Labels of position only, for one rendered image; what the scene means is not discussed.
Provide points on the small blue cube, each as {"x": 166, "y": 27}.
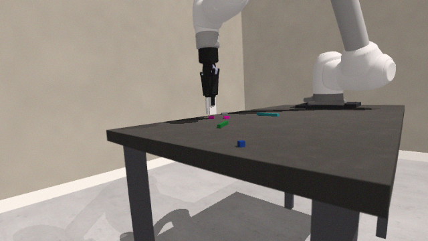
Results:
{"x": 241, "y": 143}

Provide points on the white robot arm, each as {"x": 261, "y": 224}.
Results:
{"x": 363, "y": 65}

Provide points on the green rod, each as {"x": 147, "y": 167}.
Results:
{"x": 220, "y": 125}

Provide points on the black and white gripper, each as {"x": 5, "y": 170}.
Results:
{"x": 209, "y": 77}

